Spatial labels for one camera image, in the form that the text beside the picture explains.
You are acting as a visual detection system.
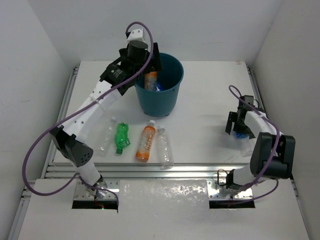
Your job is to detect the aluminium table frame rails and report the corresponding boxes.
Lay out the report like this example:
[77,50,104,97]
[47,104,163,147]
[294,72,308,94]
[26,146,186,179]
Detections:
[9,61,308,240]

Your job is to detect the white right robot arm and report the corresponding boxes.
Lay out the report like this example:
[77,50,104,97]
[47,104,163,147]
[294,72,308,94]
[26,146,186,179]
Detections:
[223,95,296,192]

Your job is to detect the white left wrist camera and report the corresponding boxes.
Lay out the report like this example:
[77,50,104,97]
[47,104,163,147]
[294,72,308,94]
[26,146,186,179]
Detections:
[126,28,146,47]

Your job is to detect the clear bottle far left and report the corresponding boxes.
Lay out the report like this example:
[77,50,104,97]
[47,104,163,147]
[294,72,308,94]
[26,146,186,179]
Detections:
[94,116,118,157]

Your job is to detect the blue label bottle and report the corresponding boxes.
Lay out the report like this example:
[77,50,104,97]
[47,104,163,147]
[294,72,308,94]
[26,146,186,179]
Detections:
[154,81,164,92]
[231,131,256,157]

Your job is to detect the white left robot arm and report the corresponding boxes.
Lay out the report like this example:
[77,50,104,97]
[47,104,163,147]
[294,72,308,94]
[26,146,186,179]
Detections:
[49,40,162,188]

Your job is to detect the teal plastic bin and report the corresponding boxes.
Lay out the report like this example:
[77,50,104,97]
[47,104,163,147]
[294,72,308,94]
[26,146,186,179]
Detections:
[135,52,184,118]

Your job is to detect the clear bottle white cap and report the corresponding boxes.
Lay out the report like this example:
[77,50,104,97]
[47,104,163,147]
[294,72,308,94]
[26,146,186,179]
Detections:
[156,125,174,170]

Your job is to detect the orange bottle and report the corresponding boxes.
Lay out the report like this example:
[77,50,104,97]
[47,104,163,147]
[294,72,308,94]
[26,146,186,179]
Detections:
[144,71,158,92]
[135,120,156,163]

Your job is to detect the orange bottle in row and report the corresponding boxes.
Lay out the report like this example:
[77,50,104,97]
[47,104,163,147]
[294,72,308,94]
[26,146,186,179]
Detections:
[135,120,156,163]

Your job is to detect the crushed green plastic bottle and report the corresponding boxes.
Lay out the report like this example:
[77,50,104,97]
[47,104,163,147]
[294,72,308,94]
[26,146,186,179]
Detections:
[114,122,131,155]

